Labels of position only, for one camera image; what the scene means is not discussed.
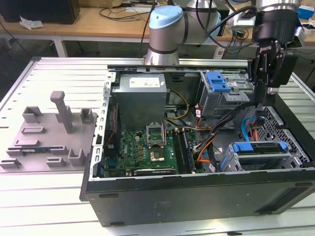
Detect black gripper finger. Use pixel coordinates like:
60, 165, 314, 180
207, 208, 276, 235
248, 53, 268, 104
262, 46, 286, 106

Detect grey parts rack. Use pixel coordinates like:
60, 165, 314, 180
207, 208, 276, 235
0, 90, 99, 174

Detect black RAM slot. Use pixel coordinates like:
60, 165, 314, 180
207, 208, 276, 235
171, 128, 185, 173

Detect blue drive latch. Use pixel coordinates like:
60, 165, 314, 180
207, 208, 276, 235
205, 70, 233, 93

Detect grey disk bay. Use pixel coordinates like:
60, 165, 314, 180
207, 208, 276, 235
218, 140, 310, 173

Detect blue cardboard box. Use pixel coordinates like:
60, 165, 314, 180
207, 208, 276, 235
295, 5, 315, 21

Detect white labelled tag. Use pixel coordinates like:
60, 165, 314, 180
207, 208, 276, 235
213, 45, 226, 59

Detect black PC case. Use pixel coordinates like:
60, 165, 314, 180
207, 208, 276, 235
79, 60, 315, 228

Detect metal drive cage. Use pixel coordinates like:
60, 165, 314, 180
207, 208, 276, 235
198, 70, 264, 119

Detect black cable bundle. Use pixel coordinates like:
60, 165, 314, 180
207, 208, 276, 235
206, 99, 262, 173

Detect RAM stick on rack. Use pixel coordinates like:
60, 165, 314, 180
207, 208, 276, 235
21, 147, 51, 153

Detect green motherboard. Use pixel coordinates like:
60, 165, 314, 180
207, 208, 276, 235
103, 127, 205, 177

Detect locking lever wire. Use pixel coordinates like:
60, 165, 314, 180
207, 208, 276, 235
163, 119, 173, 138

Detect black speaker box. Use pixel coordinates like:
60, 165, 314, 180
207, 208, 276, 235
220, 4, 231, 37

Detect white open box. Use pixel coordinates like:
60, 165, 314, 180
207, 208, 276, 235
304, 21, 315, 35

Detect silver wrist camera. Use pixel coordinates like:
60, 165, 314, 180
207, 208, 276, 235
292, 24, 307, 49

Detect black graphics card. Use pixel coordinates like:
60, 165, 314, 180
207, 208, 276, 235
133, 167, 177, 176

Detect large black box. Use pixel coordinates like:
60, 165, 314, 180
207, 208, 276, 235
0, 0, 81, 25

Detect orange red power wire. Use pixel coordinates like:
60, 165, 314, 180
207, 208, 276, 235
248, 108, 268, 143

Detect blue data wire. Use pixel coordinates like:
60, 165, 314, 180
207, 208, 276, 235
241, 117, 265, 143

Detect CPU socket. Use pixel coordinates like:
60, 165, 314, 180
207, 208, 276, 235
148, 148, 167, 165

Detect metal socket cover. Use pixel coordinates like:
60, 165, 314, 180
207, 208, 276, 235
146, 121, 166, 148

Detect RAM stick in slot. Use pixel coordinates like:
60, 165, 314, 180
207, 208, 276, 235
181, 128, 196, 173

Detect wooden desk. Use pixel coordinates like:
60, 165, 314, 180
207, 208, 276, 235
0, 4, 315, 50

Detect hard disk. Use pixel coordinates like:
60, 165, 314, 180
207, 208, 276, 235
220, 141, 288, 172

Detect orange motherboard wires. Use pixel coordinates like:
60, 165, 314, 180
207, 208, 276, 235
193, 136, 218, 164

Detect black case fan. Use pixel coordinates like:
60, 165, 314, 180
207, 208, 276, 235
107, 102, 122, 149

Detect yellow black wire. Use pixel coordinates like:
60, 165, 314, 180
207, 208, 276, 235
164, 89, 190, 121

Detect grey power supply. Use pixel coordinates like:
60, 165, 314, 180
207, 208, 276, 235
110, 74, 171, 131

